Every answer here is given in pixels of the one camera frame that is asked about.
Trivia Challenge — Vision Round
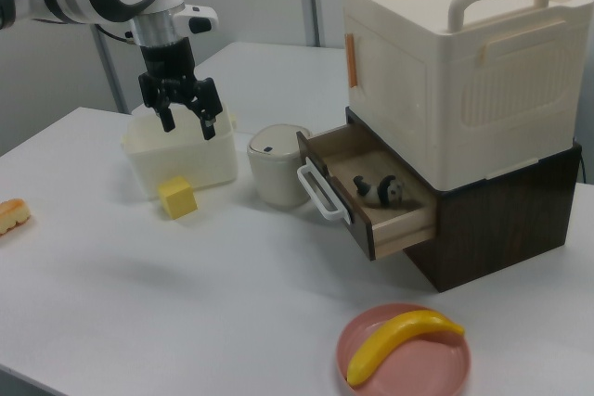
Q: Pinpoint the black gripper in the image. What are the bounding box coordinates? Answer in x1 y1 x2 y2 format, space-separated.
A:
137 36 221 141

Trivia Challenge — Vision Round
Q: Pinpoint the wooden drawer with white handle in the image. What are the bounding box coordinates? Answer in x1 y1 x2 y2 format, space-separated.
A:
296 121 438 262

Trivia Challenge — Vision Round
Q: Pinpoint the dark wood drawer cabinet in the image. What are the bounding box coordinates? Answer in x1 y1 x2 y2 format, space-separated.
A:
344 106 583 294

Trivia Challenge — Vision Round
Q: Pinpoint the cream open plastic bin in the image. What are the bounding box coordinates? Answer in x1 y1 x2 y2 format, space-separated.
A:
122 101 240 201

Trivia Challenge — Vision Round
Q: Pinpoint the yellow cube block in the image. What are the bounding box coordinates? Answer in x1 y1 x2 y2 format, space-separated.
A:
157 175 200 221

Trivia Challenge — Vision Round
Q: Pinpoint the cream mini trash can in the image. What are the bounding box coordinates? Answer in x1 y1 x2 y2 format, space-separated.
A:
246 123 313 209

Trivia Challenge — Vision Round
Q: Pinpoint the toy bread slice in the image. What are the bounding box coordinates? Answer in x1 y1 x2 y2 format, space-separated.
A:
0 198 32 237

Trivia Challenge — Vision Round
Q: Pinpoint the toy panda figure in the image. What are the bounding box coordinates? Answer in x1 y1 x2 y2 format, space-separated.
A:
353 173 405 207

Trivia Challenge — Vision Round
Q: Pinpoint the cream plastic storage box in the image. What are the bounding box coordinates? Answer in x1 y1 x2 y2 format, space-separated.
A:
338 0 594 192

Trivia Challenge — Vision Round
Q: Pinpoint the yellow toy banana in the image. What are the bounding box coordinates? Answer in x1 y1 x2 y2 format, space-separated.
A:
346 309 466 387

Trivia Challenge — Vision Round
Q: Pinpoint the pink plate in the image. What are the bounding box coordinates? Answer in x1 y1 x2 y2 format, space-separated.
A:
336 302 472 396

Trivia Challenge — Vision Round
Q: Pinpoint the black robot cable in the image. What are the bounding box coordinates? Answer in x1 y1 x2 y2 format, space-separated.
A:
95 22 140 47

